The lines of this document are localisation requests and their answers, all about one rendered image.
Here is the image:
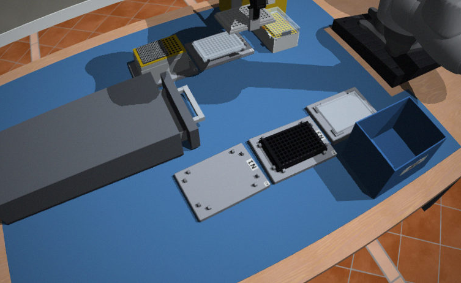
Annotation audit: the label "grey drawer with white handle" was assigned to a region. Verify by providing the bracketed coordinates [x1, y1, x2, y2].
[0, 71, 205, 224]

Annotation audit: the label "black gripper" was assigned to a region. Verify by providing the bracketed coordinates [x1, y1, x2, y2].
[231, 0, 266, 31]

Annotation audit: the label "yellow open-top bin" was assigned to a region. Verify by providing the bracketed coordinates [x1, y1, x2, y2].
[219, 0, 287, 13]

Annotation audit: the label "blue bench mat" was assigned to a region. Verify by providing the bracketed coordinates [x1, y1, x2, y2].
[0, 0, 461, 283]

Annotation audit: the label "blue open-top bin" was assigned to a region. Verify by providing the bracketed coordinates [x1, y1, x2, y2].
[341, 96, 447, 199]

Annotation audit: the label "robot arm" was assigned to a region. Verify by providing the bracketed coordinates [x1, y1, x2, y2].
[358, 0, 461, 75]

